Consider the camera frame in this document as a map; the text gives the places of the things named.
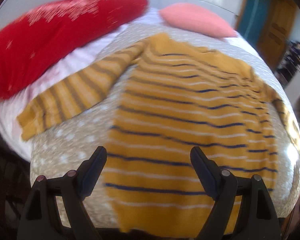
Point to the wooden door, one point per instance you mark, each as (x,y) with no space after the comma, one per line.
(276,30)

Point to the pink knit cushion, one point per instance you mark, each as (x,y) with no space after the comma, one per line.
(197,19)

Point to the red floral long pillow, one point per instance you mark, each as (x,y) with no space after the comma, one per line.
(38,39)

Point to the beige heart-patterned quilt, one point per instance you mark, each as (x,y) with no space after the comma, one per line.
(65,146)

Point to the yellow striped knit sweater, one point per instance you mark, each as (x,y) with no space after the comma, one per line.
(177,96)

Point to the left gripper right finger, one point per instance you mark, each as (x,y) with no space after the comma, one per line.
(243,208)

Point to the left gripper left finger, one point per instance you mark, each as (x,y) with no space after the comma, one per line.
(54,208)

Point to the teal curtain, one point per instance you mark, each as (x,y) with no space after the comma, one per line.
(253,19)

